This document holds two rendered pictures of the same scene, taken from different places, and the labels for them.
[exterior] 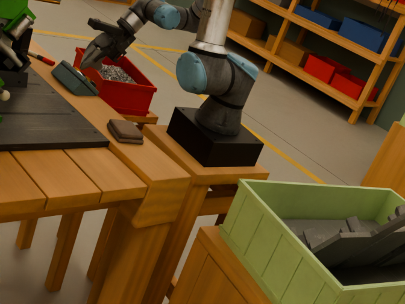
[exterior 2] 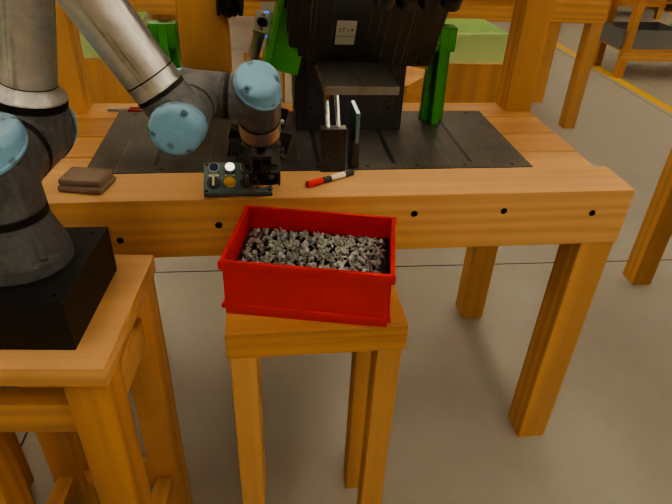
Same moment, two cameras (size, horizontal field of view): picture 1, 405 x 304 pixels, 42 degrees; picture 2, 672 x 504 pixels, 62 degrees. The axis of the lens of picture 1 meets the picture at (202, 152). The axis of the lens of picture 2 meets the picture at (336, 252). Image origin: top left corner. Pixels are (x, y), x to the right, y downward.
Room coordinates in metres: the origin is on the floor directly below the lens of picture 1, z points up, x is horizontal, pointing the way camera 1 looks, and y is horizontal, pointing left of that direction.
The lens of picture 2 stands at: (2.54, -0.23, 1.49)
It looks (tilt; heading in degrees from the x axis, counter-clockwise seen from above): 33 degrees down; 132
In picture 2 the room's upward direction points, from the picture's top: 3 degrees clockwise
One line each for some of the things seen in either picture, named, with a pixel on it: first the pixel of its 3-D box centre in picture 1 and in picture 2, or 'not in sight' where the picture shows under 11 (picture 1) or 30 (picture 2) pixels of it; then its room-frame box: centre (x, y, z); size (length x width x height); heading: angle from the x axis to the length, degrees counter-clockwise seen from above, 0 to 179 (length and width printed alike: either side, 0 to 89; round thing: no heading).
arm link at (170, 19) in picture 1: (166, 15); (195, 96); (1.76, 0.27, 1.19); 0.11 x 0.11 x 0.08; 45
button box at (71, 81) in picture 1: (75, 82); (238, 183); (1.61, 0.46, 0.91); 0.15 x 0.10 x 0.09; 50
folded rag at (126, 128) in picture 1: (125, 131); (86, 180); (1.38, 0.22, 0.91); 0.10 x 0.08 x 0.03; 37
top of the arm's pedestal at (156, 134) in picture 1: (205, 153); (42, 311); (1.65, -0.01, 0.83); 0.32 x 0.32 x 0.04; 45
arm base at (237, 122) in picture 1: (222, 110); (16, 234); (1.64, -0.01, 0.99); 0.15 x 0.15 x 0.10
